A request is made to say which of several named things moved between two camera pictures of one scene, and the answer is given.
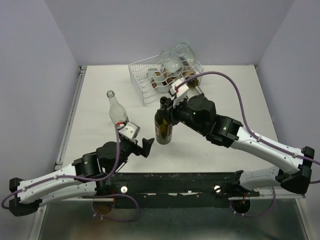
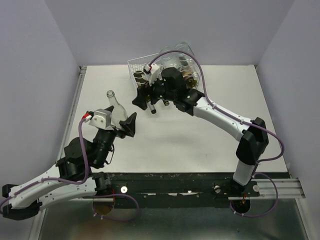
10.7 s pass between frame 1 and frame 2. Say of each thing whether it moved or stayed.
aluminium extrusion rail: stayed
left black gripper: moved
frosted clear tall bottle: stayed
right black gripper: moved
